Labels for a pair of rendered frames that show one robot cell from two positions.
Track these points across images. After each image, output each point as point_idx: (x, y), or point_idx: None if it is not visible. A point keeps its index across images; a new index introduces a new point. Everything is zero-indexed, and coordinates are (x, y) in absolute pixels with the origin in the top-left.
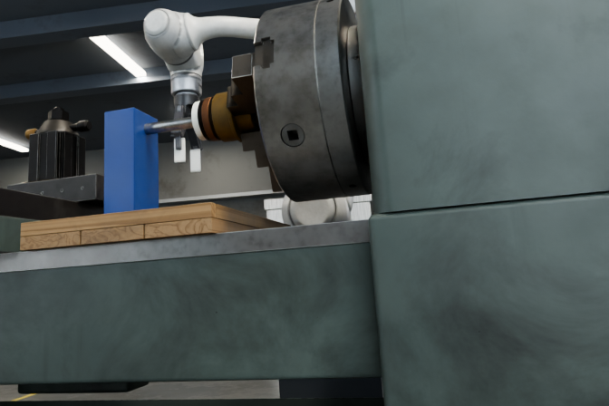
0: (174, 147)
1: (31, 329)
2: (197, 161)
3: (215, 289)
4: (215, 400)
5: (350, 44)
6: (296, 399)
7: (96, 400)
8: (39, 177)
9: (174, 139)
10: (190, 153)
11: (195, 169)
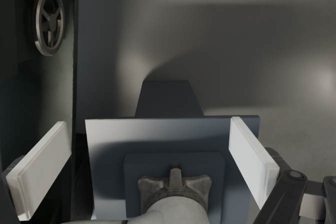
0: (29, 151)
1: None
2: (240, 160)
3: None
4: (72, 93)
5: None
6: (71, 144)
7: None
8: None
9: (7, 175)
10: (258, 158)
11: (231, 136)
